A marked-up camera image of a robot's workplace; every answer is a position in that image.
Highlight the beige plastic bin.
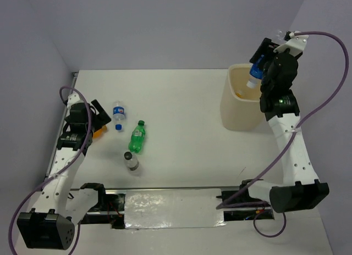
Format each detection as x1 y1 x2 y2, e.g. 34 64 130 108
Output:
220 64 264 131

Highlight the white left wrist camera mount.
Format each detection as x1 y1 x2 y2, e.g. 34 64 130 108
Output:
67 91 83 109

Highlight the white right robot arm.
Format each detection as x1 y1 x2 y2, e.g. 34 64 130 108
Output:
239 37 329 213

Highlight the small bottle yellow cap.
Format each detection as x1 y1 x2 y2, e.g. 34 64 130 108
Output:
235 90 245 99

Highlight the clear Pepsi-label bottle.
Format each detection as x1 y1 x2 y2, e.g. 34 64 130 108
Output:
112 101 126 132

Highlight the clear bottle blue label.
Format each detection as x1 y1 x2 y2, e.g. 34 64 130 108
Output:
246 30 285 88

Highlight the green soda bottle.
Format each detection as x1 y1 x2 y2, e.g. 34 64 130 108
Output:
128 120 146 153

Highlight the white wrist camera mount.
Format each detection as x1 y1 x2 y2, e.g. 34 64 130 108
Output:
273 31 309 59
67 91 83 109

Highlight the metal rail with electronics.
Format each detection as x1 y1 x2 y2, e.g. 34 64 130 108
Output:
82 188 274 230

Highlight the silver foil sheet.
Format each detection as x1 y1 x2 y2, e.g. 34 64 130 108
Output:
124 189 226 229

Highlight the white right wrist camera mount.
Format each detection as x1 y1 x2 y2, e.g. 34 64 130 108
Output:
273 31 309 59

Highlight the clear bottle black cap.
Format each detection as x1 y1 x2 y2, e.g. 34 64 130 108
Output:
124 151 141 175

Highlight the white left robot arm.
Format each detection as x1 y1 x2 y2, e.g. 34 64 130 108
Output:
16 98 111 250

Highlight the orange juice bottle lying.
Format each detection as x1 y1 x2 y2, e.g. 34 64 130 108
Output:
92 125 107 139

